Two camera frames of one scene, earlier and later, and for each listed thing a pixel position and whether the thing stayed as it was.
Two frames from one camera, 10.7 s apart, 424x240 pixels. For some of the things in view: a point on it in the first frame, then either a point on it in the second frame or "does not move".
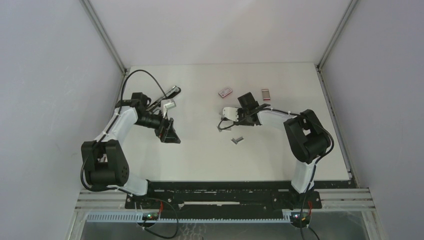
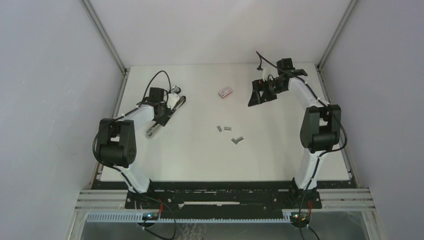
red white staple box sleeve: (225, 92) does not move
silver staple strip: (236, 141) does not move
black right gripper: (240, 121) -> (259, 85)
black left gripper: (165, 131) -> (163, 121)
